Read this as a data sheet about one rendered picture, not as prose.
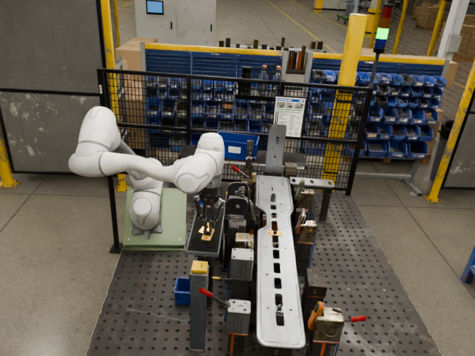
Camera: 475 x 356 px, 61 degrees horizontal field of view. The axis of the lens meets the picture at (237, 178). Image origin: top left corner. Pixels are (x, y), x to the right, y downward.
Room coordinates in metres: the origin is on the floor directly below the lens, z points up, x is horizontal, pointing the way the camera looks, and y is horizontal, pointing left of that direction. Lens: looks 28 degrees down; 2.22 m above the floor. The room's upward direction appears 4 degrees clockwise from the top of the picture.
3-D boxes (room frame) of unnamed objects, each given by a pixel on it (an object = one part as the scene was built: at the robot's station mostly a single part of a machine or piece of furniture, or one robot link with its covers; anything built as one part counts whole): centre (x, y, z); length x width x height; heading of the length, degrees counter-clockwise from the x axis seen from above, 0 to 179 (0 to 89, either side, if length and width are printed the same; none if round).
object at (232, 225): (1.65, 0.00, 0.90); 0.05 x 0.05 x 0.40; 89
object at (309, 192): (2.15, -0.43, 0.87); 0.12 x 0.09 x 0.35; 89
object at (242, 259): (1.42, -0.04, 0.90); 0.13 x 0.10 x 0.41; 89
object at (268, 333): (1.72, -0.22, 1.00); 1.38 x 0.22 x 0.02; 179
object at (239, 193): (1.85, -0.01, 0.94); 0.18 x 0.13 x 0.49; 179
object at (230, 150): (2.65, 0.02, 1.09); 0.30 x 0.17 x 0.13; 83
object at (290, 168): (2.48, -0.36, 0.88); 0.08 x 0.08 x 0.36; 89
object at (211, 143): (1.39, 0.11, 1.59); 0.13 x 0.11 x 0.16; 166
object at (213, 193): (1.40, 0.11, 1.41); 0.08 x 0.07 x 0.09; 81
